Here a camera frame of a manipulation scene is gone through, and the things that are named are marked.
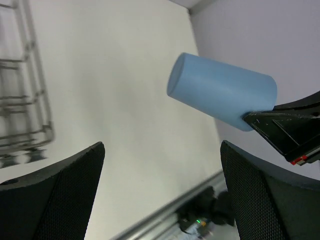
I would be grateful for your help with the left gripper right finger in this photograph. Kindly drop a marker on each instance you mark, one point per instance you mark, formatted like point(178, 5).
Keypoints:
point(270, 202)

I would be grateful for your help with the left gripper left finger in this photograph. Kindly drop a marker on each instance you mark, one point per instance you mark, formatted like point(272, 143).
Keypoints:
point(52, 203)

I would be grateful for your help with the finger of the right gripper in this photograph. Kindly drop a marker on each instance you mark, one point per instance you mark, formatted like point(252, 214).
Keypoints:
point(309, 104)
point(295, 136)

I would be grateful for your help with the blue plastic cup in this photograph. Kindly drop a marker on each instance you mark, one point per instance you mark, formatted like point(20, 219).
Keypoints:
point(220, 90)

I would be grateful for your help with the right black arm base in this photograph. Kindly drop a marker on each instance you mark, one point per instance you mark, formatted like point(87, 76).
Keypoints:
point(206, 208)

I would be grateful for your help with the grey wire dish rack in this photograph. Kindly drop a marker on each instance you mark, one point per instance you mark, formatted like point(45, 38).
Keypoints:
point(26, 123)

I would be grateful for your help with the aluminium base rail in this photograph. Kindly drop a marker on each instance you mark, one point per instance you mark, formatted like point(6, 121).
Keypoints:
point(163, 223)

